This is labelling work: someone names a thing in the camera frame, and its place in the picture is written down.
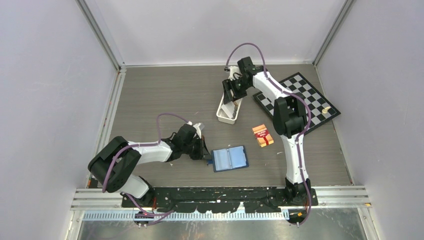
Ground beige chess piece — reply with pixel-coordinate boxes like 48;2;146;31
321;106;331;115

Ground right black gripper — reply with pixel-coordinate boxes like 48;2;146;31
221;77;250;105

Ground black white chessboard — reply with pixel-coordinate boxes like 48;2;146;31
252;72;342;135

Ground blue card holder wallet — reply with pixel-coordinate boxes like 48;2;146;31
207;145;249;173

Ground white plastic tray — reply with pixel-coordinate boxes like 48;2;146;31
216;93;243;125

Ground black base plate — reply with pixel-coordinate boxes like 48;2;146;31
121;186;318;214

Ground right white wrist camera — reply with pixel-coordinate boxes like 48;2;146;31
224;65;240;81

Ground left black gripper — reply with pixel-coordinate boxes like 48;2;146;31
182;135;212;160

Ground grey cards in tray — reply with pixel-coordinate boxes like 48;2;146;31
220;101;238;119

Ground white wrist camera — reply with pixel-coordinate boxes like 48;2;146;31
187;121;205;138
224;65;240;81

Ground red orange card pack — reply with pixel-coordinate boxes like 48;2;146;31
252;124;274;148

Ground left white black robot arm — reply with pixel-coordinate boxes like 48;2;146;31
87;122;212;207

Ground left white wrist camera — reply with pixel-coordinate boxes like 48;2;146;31
187;121;205;138

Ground aluminium frame rail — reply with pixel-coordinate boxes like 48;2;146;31
70;188;123;211

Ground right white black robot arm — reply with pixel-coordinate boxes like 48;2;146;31
222;57;311;205

